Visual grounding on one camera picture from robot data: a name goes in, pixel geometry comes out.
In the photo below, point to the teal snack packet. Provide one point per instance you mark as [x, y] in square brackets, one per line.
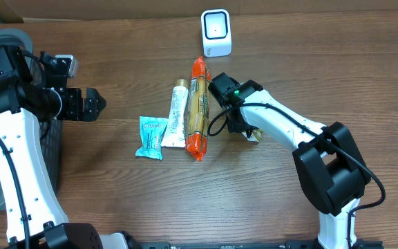
[151, 132]

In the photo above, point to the green tea packet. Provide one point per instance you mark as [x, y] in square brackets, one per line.
[253, 135]

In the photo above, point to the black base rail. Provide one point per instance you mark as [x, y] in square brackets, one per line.
[292, 244]

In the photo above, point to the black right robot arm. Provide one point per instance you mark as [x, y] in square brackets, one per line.
[330, 168]

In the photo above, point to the white tube with gold cap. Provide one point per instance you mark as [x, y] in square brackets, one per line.
[174, 134]

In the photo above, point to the white barcode scanner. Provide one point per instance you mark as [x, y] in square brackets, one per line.
[216, 33]

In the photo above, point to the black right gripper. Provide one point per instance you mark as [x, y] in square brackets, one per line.
[238, 125]

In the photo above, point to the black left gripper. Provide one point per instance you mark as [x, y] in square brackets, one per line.
[81, 104]

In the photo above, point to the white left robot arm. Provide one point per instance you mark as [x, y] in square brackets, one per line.
[33, 90]

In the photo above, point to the orange spaghetti packet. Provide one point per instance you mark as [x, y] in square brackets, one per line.
[198, 110]

